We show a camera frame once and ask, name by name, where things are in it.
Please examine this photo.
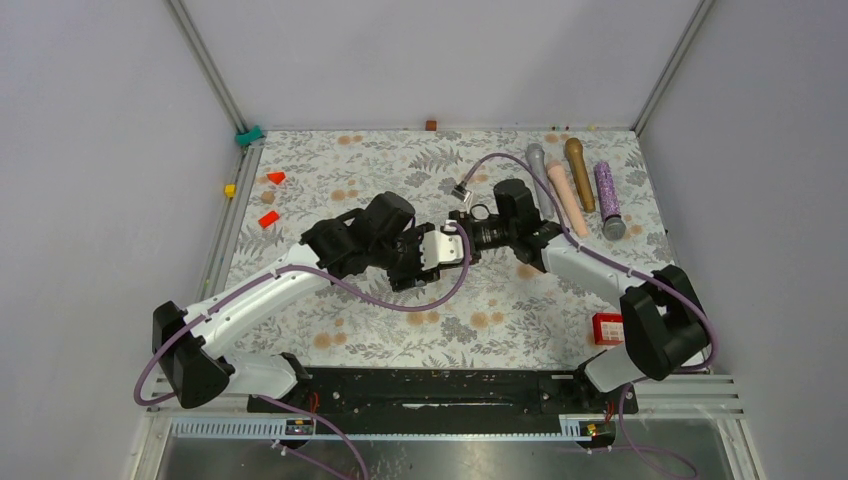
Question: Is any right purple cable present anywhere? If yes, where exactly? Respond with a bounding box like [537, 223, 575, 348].
[460, 152, 720, 480]

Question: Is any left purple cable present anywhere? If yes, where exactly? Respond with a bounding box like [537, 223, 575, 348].
[133, 221, 473, 480]

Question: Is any red plastic box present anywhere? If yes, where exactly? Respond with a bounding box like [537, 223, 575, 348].
[592, 312, 625, 346]

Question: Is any purple glitter toy microphone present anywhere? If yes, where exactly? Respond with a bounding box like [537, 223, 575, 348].
[593, 161, 627, 241]

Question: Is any orange triangular block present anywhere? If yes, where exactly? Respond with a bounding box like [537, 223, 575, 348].
[266, 171, 286, 185]

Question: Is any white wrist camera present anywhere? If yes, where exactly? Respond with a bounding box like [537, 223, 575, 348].
[451, 182, 474, 204]
[420, 230, 465, 271]

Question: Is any purple cable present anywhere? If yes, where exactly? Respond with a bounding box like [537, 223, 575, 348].
[133, 221, 473, 480]
[460, 152, 720, 480]

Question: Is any pink toy microphone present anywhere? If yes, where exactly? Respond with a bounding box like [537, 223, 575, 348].
[546, 160, 589, 238]

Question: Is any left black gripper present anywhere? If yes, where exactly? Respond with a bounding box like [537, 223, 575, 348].
[373, 224, 442, 290]

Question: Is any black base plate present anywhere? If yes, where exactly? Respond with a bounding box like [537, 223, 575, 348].
[282, 367, 639, 435]

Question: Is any teal clamp block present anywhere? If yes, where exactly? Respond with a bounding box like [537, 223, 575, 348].
[234, 125, 264, 147]

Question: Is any red block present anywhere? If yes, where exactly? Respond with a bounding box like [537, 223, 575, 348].
[258, 211, 280, 229]

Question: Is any gold toy microphone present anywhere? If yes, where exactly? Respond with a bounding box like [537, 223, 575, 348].
[563, 137, 596, 213]

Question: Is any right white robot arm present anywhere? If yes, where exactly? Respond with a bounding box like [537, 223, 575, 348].
[448, 179, 710, 412]

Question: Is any grey toy microphone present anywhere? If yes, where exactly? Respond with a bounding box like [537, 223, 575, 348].
[525, 143, 556, 220]

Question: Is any aluminium frame rail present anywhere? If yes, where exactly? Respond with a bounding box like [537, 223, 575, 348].
[163, 0, 265, 149]

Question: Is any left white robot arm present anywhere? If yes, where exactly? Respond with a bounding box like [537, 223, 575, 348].
[134, 192, 471, 411]

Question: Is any floral patterned mat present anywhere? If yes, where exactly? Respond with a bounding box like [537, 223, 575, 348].
[203, 129, 710, 372]

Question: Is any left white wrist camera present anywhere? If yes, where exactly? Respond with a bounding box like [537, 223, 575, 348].
[420, 230, 465, 271]

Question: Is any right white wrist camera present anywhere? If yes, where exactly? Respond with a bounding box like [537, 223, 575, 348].
[451, 182, 474, 204]

